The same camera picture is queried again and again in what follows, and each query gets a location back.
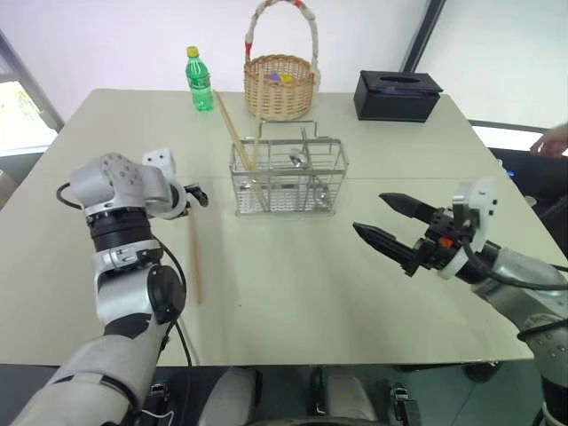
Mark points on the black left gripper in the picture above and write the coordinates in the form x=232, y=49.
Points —
x=188, y=200

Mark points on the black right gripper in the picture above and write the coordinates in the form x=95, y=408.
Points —
x=439, y=242

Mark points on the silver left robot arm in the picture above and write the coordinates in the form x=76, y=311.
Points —
x=120, y=288

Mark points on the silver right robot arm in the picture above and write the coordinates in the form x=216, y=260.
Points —
x=523, y=270

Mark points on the metal spoon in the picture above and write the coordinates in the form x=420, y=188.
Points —
x=299, y=159

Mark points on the bystander bare hand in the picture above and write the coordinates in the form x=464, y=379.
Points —
x=552, y=142

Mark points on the wooden chopstick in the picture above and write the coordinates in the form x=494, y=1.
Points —
x=231, y=126
x=195, y=262

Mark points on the green plastic bottle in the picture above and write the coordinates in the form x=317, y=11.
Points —
x=200, y=84

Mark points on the black tissue box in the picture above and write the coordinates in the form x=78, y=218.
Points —
x=392, y=100

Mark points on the small purple item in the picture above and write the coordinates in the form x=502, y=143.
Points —
x=273, y=77

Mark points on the small yellow item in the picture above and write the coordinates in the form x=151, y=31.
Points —
x=286, y=79

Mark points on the bystander dark clothed body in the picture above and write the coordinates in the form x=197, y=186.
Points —
x=550, y=195

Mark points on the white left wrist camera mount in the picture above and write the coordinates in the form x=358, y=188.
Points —
x=159, y=160

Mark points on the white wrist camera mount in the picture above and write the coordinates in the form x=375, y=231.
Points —
x=483, y=199
x=159, y=160

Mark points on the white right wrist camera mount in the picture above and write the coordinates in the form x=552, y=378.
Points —
x=483, y=199

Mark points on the dark wall pillar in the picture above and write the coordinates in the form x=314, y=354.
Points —
x=421, y=35

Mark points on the grey window frame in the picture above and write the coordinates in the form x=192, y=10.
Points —
x=31, y=84

